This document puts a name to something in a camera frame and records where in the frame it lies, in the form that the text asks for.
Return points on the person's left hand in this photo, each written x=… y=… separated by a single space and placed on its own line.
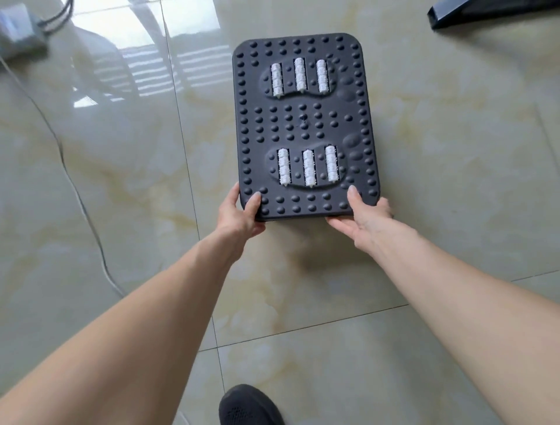
x=234 y=227

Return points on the person's right hand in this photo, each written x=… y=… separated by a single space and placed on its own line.
x=372 y=227

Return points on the black massage footrest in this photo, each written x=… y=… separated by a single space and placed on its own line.
x=306 y=127

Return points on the person's right forearm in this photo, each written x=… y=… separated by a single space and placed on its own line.
x=477 y=315

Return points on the person's left forearm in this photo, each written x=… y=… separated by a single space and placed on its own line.
x=122 y=328

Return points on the person's left black shoe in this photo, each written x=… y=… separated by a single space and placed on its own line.
x=247 y=407

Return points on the black metal desk leg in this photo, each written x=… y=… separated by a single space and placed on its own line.
x=481 y=11

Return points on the grey power box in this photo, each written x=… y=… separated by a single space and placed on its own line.
x=19 y=33

